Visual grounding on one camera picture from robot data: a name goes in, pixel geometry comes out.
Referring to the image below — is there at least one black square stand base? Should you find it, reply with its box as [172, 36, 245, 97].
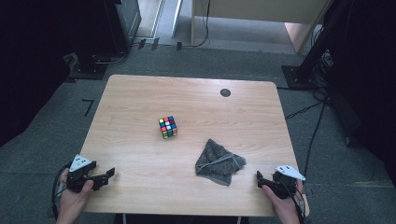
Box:
[281, 64, 320, 91]

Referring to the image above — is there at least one multicoloured puzzle cube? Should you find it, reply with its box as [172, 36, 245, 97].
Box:
[158, 116, 178, 140]

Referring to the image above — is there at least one metal rail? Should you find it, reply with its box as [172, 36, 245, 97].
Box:
[150, 0, 166, 38]
[171, 0, 184, 38]

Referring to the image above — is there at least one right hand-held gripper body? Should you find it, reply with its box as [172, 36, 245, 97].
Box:
[264, 164, 306, 200]

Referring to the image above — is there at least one person's left hand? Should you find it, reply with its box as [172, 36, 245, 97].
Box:
[56, 169, 94, 224]

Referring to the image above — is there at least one black hanging cable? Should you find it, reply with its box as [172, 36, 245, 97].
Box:
[183, 0, 211, 49]

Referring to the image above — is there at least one black flat stand base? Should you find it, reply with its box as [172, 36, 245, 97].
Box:
[68, 60, 108, 81]

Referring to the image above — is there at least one right hand-held gripper cable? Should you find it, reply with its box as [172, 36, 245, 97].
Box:
[281, 178, 307, 224]

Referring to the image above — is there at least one black equipment cabinet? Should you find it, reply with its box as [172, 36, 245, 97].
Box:
[104, 0, 143, 55]

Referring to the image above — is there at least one light wooden cabinet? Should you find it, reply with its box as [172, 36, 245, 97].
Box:
[190, 0, 331, 54]

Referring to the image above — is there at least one grey cloth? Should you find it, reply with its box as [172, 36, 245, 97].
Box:
[194, 138, 248, 187]

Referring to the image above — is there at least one black floor cable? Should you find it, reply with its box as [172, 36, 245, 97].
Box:
[302, 101, 327, 180]
[284, 100, 326, 120]

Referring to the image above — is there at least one black cable bundle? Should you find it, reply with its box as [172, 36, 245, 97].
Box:
[311, 49, 334, 91]

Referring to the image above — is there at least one black angled floor tape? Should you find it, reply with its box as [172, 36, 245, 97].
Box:
[81, 98, 94, 118]

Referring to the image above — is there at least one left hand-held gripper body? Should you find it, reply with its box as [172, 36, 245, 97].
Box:
[65, 154, 97, 194]

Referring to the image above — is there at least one black metal stand pole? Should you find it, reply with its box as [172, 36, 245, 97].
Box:
[295, 0, 353, 80]

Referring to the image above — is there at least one hand-held gripper cable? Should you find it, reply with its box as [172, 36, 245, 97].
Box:
[50, 162, 72, 219]
[281, 178, 307, 224]

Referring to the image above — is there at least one dark curtain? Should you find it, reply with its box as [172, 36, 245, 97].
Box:
[0, 0, 108, 147]
[323, 0, 396, 188]

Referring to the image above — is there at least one left hand-held gripper cable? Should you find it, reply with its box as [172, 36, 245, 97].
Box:
[50, 162, 72, 219]

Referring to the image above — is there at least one person's right hand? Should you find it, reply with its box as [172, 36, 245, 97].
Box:
[262, 181, 304, 224]

